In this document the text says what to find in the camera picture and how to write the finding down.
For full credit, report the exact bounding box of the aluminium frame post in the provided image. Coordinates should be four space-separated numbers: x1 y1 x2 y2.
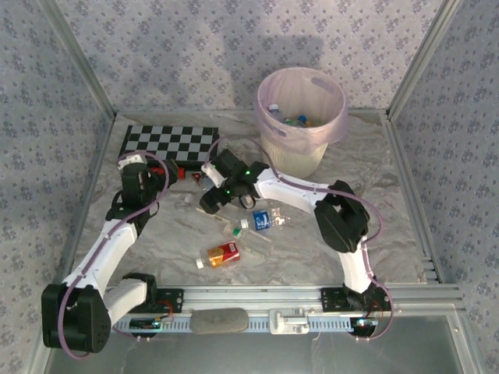
385 0 467 120

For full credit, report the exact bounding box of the left small circuit board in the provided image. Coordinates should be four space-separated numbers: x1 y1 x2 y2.
129 317 164 333

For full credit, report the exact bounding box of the grey metal lower panel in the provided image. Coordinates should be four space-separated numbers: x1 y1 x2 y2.
42 315 469 374

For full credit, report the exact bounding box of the grey oval pad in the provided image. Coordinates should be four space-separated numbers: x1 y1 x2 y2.
189 307 250 336

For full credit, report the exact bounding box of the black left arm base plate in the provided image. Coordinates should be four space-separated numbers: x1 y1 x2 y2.
150 287 186 315

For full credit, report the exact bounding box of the pink plastic bin liner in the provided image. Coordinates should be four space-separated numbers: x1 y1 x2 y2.
253 66 349 155

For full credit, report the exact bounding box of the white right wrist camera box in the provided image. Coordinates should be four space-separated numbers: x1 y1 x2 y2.
200 161 217 189

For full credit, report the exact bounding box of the small circuit board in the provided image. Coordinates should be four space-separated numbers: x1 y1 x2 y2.
129 317 164 333
348 316 380 337

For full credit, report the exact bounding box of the tall clear bottle white cap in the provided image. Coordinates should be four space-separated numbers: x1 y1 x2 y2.
267 102 292 122

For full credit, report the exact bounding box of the black grey folding chessboard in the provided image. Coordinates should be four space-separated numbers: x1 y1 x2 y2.
117 124 220 172

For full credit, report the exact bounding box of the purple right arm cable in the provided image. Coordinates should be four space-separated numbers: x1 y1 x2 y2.
202 134 395 344

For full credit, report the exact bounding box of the blue label bottle white cap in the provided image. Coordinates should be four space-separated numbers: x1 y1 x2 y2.
235 208 292 231

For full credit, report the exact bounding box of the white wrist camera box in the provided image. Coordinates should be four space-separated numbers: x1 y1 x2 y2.
118 153 148 169
200 161 217 189

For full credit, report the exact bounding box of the aluminium side rail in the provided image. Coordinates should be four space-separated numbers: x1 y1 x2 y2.
384 111 445 284
50 111 120 288

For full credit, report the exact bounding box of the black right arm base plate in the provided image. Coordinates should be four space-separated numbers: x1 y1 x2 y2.
319 286 393 313

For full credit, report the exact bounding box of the white ribbed plastic bin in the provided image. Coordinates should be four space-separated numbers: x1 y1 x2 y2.
260 134 328 179

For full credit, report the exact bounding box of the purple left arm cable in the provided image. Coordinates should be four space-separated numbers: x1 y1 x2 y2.
58 151 175 358

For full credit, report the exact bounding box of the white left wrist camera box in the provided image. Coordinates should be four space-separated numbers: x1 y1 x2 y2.
118 153 148 169

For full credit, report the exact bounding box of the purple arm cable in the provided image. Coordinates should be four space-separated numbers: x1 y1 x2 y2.
202 134 395 344
58 151 175 358

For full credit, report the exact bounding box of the white plastic clamp bracket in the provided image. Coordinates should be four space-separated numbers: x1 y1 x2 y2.
268 306 312 336

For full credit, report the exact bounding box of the aluminium front rail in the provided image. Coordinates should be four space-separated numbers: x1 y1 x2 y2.
104 283 468 315

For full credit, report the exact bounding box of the grey slotted cable duct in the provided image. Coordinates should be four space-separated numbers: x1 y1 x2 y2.
111 316 458 334

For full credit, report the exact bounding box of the red orange label bottle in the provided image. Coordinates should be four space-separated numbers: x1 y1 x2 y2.
195 240 242 270

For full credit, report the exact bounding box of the right small circuit board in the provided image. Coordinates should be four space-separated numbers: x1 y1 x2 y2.
348 316 380 337

